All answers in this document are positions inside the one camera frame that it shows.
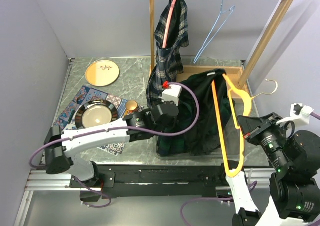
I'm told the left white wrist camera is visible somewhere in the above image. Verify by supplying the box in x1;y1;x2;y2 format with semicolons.
161;81;183;106

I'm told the navy beige plaid skirt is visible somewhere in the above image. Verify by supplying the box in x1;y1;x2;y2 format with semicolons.
146;0;190;108

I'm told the wooden clothes rack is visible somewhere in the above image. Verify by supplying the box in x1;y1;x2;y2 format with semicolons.
149;0;293;91

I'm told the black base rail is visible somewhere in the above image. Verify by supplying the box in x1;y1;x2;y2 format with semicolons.
70;164;231;208

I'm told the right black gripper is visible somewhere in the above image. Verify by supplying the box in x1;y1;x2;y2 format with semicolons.
237;108;292;167

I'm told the pink hanger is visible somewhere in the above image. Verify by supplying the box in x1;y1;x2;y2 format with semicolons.
162;0;181;48

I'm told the orange plastic hanger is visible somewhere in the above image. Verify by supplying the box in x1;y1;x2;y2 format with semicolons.
211;73;279;178

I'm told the copper cup with handle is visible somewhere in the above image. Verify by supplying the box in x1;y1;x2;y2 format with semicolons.
124;100;139;116

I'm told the clear plastic bin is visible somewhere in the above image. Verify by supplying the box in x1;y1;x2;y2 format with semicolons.
152;129;240;160

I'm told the green navy plaid skirt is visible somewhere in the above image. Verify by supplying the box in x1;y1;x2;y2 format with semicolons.
157;69;232;157

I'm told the light blue wire hanger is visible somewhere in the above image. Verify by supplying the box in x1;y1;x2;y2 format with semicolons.
193;0;236;63

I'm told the blue patterned placemat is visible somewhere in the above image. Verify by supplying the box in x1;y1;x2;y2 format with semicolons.
52;85;145;157

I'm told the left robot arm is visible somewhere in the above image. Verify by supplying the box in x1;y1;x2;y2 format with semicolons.
44;99;179;187

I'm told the black rimmed plate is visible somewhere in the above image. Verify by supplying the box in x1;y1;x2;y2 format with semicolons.
74;99;118;129

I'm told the dark green pen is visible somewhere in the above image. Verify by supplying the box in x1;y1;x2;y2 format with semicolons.
68;109;75;123

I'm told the beige round plate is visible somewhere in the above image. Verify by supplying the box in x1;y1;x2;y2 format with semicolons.
85;60;120;87

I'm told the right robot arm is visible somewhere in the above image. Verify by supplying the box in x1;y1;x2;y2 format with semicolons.
219;113;320;226

